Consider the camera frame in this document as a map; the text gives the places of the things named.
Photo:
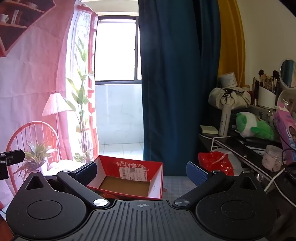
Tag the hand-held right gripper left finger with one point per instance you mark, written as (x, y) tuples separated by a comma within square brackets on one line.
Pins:
[(89, 172)]

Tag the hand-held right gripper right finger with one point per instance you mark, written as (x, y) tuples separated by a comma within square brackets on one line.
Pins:
[(196, 176)]

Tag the red cardboard box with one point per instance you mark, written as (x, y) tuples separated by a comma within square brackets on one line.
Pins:
[(129, 166)]

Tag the red plastic bag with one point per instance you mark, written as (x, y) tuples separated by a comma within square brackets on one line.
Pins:
[(208, 162)]

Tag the checked bed sheet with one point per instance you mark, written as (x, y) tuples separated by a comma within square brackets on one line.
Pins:
[(175, 185)]

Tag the yellow sticky note pad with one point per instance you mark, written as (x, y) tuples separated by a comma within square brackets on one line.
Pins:
[(209, 129)]

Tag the black desk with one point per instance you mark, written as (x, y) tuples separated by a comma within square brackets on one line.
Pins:
[(231, 142)]

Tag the white spray bottle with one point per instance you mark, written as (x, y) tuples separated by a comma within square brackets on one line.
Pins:
[(224, 120)]

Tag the clear plastic jar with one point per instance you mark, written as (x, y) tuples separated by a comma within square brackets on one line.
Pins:
[(272, 160)]

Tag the green plush toy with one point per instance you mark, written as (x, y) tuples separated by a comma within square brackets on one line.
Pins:
[(261, 129)]

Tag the pink printed backdrop cloth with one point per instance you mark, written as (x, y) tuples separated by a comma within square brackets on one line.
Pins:
[(34, 69)]

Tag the blue curtain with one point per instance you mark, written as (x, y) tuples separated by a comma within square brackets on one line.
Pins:
[(180, 81)]

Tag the pink carton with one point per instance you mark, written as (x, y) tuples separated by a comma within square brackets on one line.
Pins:
[(285, 129)]

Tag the white paper roll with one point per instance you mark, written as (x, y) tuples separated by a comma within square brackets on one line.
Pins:
[(227, 80)]

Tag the white brush holder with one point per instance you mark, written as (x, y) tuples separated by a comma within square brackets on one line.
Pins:
[(266, 97)]

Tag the round mirror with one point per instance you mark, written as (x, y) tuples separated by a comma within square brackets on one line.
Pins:
[(289, 74)]

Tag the yellow curtain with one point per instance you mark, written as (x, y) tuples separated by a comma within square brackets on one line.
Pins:
[(231, 34)]

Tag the dark window frame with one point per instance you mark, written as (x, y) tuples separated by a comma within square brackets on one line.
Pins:
[(115, 82)]

